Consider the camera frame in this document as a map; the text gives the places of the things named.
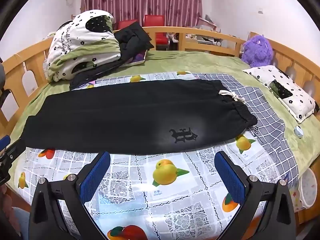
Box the black pants with white stripe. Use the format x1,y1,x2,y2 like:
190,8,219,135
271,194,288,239
21,79,257,155

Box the green bed blanket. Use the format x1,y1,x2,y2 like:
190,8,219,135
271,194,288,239
7,51,319,192

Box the small white blue object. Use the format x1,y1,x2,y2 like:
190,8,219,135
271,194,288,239
294,126,304,139

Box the grey checkered cloth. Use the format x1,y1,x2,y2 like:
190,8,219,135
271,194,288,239
193,73,299,188

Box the floral white pillow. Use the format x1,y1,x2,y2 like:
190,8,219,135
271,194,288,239
244,65,319,124

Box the folded floral quilt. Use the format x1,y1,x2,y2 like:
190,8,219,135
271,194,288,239
45,9,121,82

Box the black clothes pile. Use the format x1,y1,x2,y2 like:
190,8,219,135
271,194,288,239
69,22,154,90

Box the purple plush toy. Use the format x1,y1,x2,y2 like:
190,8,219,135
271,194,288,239
241,35,273,68

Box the red chair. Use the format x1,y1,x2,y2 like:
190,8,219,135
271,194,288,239
117,14,171,51

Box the wooden bed frame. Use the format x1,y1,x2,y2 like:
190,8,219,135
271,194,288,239
0,26,320,225

